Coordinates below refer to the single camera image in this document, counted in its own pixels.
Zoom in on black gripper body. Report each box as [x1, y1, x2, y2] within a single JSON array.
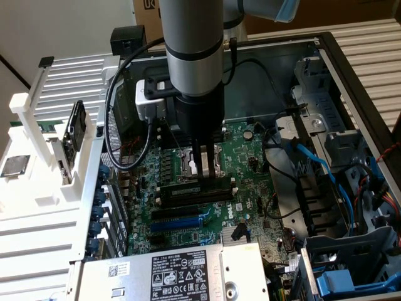
[[174, 85, 225, 145]]

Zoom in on green RAM stick with label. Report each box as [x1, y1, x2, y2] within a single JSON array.
[[162, 176, 234, 201]]

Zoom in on CPU socket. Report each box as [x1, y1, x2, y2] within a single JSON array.
[[175, 143, 226, 183]]

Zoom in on green Dell motherboard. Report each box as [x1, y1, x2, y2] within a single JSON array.
[[118, 120, 301, 273]]

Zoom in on CPU socket locking lever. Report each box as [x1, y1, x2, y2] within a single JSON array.
[[164, 117, 184, 151]]

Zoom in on open PC case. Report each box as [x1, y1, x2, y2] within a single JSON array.
[[67, 31, 401, 301]]

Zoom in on blue expansion slot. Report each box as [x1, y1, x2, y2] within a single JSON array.
[[149, 215, 204, 233]]

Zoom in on silver chipset heat sink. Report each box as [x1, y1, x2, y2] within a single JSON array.
[[221, 223, 251, 245]]

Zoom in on short black expansion slot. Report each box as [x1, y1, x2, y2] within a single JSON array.
[[148, 234, 167, 247]]

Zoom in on black box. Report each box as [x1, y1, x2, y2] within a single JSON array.
[[110, 26, 147, 59]]

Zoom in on black fan shroud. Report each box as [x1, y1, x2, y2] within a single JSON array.
[[296, 175, 348, 239]]

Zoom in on silver metal disk bay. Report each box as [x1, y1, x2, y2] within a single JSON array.
[[289, 56, 367, 167]]

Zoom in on silver power supply with label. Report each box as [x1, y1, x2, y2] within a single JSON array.
[[73, 243, 270, 301]]

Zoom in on white parts rack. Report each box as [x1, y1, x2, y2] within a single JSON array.
[[0, 56, 98, 220]]

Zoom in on grey disk bay cage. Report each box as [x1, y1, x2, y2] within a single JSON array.
[[300, 225, 401, 301]]

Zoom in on blue plastic latch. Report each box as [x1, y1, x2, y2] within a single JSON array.
[[316, 268, 401, 298]]

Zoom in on CPU chip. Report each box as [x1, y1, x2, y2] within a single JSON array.
[[0, 154, 31, 179]]

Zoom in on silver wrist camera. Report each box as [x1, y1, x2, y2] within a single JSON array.
[[135, 78, 169, 122]]

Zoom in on black gripper connector cable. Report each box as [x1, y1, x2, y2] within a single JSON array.
[[222, 36, 238, 85]]

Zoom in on red black twisted wire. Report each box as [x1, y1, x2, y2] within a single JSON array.
[[375, 142, 401, 163], [120, 140, 140, 154]]

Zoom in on black wire with connector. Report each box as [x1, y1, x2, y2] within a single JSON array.
[[222, 57, 278, 93]]

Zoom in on blue SATA wire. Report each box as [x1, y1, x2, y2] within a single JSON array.
[[288, 137, 357, 231]]

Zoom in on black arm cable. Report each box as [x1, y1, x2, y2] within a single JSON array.
[[104, 37, 165, 172]]

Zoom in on black graphics card with bracket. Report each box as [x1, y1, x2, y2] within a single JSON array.
[[46, 99, 87, 186]]

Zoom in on red yellow power wires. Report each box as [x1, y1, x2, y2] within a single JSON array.
[[372, 184, 401, 214]]

